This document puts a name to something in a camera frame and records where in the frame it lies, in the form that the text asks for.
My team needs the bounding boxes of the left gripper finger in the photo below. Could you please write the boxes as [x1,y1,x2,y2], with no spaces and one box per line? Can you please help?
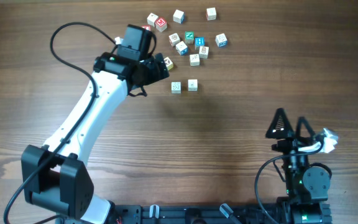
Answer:
[152,53,169,82]
[128,86,147,97]

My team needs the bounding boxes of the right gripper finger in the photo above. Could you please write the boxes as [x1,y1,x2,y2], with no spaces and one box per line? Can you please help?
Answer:
[265,108,294,139]
[296,116,316,144]

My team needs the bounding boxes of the wooden block bear drawing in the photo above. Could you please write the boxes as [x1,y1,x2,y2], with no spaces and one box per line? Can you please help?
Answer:
[171,82,181,94]

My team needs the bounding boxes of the wooden block green side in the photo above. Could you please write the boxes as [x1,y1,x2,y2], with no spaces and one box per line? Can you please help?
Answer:
[188,79,198,91]

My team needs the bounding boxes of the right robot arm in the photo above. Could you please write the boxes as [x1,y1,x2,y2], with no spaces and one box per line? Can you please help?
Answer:
[264,108,338,223]

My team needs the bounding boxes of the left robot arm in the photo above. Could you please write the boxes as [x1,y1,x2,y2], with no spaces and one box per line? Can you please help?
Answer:
[18,25,169,223]

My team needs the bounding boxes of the wooden block yellow W side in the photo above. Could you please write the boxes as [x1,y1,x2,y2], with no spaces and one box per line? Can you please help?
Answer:
[164,57,174,70]

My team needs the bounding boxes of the wooden block blue L side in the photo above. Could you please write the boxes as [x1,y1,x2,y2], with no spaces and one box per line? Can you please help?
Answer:
[175,41,188,55]

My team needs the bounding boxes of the wooden block yellow S side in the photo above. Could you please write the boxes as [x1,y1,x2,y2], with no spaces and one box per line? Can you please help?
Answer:
[190,54,200,67]

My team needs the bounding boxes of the wooden block red drawing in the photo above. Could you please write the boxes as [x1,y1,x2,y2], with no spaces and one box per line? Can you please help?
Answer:
[168,33,181,47]

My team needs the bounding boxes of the red I letter block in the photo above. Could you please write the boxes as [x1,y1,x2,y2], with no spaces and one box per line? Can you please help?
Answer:
[141,26,151,31]

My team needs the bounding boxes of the green N letter block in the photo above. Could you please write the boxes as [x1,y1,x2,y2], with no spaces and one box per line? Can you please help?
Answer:
[184,31,195,44]

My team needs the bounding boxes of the wooden block red scribble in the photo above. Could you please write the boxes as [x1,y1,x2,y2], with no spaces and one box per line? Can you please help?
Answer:
[199,46,209,59]

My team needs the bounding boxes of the blue H letter block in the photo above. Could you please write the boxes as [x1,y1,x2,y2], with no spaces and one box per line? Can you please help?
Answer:
[194,37,205,50]

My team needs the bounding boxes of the red M letter block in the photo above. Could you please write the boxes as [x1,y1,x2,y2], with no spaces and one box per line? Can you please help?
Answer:
[155,17,168,32]

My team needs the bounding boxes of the plain wooden block top left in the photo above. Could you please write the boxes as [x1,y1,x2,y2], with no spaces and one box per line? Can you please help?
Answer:
[147,13,158,27]

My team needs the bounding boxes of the wooden block blue R side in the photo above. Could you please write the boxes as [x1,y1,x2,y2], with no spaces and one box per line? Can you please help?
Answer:
[215,33,227,47]

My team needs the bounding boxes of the wooden block far top right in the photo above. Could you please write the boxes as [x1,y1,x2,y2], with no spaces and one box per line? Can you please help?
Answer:
[206,7,217,21]

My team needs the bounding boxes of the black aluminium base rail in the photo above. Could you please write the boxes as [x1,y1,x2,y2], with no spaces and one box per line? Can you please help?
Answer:
[55,203,334,224]

